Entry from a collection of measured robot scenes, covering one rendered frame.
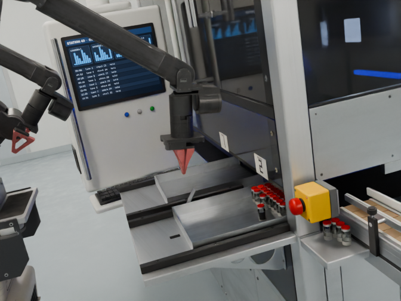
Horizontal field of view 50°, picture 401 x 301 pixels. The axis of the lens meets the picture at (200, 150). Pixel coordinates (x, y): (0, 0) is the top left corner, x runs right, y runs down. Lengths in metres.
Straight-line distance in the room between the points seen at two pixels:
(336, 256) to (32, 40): 5.83
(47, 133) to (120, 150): 4.67
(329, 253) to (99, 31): 0.72
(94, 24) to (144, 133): 1.06
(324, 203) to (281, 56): 0.35
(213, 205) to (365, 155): 0.49
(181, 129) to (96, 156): 0.95
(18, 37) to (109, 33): 5.55
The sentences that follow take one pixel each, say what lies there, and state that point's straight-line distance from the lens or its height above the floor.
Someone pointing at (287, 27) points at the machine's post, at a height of 1.40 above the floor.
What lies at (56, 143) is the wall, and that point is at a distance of 6.63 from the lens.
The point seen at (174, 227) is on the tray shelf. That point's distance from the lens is 1.30.
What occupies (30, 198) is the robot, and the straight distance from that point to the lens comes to 1.34.
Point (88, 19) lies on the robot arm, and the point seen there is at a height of 1.48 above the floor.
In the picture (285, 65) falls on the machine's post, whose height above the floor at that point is 1.31.
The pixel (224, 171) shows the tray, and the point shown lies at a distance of 1.67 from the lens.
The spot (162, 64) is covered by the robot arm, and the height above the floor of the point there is 1.36.
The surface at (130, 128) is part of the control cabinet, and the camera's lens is 1.97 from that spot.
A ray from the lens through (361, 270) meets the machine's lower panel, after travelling 1.30.
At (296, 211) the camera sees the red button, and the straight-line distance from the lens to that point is 1.02.
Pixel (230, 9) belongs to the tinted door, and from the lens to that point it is 1.28.
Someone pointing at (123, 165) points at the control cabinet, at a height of 0.89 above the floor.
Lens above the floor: 1.43
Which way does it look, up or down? 16 degrees down
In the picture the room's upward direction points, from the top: 10 degrees counter-clockwise
